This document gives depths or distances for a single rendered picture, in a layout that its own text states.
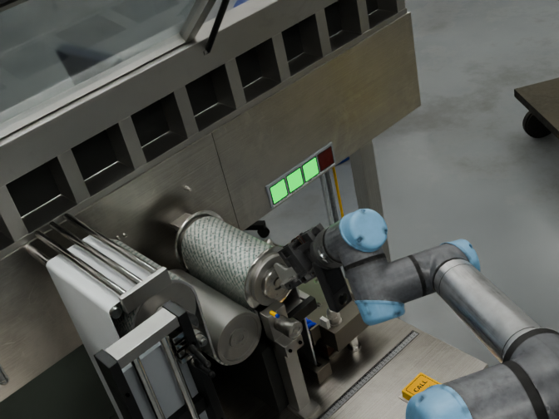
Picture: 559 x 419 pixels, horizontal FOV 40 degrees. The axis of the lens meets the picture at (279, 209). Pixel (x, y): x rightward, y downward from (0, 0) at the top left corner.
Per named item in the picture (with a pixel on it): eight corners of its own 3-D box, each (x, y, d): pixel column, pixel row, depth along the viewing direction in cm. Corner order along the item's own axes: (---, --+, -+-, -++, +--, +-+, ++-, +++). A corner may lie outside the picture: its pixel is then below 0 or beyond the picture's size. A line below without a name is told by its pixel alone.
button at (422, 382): (427, 411, 169) (426, 405, 168) (402, 397, 174) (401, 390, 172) (446, 392, 172) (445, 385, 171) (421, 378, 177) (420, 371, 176)
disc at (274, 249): (255, 324, 163) (237, 273, 154) (254, 323, 163) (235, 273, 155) (304, 283, 170) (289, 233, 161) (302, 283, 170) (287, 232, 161)
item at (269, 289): (260, 281, 157) (286, 258, 160) (254, 277, 158) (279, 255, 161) (270, 306, 161) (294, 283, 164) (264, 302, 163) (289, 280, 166)
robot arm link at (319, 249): (367, 248, 140) (336, 273, 136) (354, 254, 144) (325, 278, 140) (343, 215, 140) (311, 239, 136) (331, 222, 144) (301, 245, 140)
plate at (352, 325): (338, 352, 179) (334, 333, 176) (231, 288, 207) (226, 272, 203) (383, 313, 187) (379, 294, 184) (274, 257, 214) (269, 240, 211)
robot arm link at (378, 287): (430, 306, 128) (408, 244, 130) (368, 327, 127) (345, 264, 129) (420, 308, 136) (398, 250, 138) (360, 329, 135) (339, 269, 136)
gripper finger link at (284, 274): (269, 266, 160) (291, 252, 153) (286, 288, 160) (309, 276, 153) (259, 273, 158) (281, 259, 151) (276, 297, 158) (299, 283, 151)
